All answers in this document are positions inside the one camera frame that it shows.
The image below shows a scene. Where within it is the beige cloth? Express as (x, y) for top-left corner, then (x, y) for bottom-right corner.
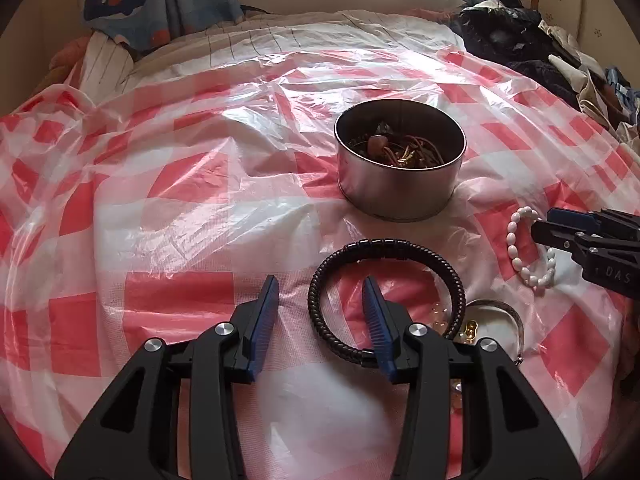
(540, 20), (636, 131)

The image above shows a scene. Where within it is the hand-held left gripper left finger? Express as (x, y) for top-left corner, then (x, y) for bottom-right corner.
(54, 274), (281, 480)

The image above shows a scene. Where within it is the red cord bracelet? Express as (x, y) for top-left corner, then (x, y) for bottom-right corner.
(367, 132), (448, 168)

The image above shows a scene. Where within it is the striped white bedsheet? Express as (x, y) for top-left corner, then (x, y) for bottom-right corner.
(80, 10), (466, 91)

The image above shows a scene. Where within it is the black jacket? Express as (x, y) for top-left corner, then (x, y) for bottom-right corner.
(450, 5), (586, 111)

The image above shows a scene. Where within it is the red white checkered plastic sheet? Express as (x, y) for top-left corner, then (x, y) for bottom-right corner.
(0, 50), (640, 480)

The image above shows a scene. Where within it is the silver bangle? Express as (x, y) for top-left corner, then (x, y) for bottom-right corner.
(462, 299), (526, 366)

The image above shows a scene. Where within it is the black braided bracelet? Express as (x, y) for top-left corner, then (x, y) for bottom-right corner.
(307, 240), (467, 361)

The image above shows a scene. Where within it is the blue striped cloth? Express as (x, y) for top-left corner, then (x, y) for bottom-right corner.
(605, 67), (640, 111)

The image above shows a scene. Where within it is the round metal tin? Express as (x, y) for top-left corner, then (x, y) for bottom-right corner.
(334, 100), (467, 222)

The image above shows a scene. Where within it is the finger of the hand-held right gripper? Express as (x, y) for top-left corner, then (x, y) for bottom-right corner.
(531, 220), (640, 262)
(546, 207), (640, 241)

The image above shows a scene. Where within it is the white bead bracelet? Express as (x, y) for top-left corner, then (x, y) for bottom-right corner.
(506, 206), (557, 289)

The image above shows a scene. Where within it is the dark bracelet with silver clasp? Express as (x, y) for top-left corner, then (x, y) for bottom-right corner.
(350, 120), (401, 153)

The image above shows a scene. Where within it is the amber bead bracelet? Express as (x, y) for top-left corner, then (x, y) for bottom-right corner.
(432, 302), (485, 401)

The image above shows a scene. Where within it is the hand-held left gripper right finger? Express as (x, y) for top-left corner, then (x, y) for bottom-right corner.
(361, 276), (583, 480)

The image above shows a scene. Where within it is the whale print curtain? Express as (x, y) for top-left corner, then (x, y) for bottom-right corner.
(82, 0), (246, 53)

